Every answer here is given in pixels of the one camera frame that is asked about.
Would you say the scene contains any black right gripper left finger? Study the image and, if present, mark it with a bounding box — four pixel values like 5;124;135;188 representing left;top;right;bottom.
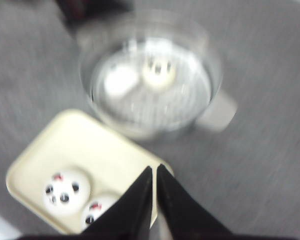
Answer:
82;165;153;240

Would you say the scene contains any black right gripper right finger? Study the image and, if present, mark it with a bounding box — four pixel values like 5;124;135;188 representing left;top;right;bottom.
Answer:
156;164;240;240

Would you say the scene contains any stainless steel steamer pot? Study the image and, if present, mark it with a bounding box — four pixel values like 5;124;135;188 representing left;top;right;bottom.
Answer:
76;16;238;141

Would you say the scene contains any cream panda bun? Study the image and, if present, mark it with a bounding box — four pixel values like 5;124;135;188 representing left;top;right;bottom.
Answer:
141;56;177;91

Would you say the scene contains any white panda bun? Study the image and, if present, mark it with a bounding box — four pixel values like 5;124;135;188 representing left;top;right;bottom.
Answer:
43;168;91;215
81;192;119;231
104;64;139;99

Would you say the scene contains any cream square plastic tray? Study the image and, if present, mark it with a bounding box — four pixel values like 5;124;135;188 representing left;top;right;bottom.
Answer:
5;109;164;234

